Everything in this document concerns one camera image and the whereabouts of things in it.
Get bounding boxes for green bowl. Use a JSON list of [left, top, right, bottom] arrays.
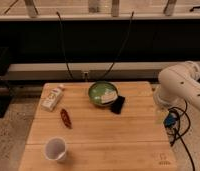
[[88, 81, 118, 107]]

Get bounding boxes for black hanging cable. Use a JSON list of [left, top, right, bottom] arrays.
[[55, 11, 75, 80], [101, 10, 135, 80]]

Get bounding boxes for right black hanging cable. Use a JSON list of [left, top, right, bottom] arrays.
[[101, 10, 135, 80]]

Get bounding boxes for black box at left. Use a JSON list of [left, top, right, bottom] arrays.
[[0, 47, 12, 118]]

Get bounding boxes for left black hanging cable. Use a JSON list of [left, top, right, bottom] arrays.
[[55, 11, 75, 80]]

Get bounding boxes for red chili pepper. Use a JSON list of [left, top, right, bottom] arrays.
[[60, 109, 72, 129]]

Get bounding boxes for white wall outlet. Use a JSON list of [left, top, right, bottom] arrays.
[[81, 71, 89, 82]]

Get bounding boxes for blue connector plug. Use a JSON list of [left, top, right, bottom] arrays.
[[163, 114, 176, 127]]

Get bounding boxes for white block in bowl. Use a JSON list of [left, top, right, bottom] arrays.
[[101, 91, 117, 103]]

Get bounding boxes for black sponge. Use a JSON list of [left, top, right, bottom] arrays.
[[110, 96, 125, 114]]

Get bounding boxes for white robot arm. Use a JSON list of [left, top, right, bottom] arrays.
[[153, 61, 200, 111]]

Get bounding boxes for white carton bottle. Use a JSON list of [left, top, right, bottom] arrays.
[[41, 84, 64, 111]]

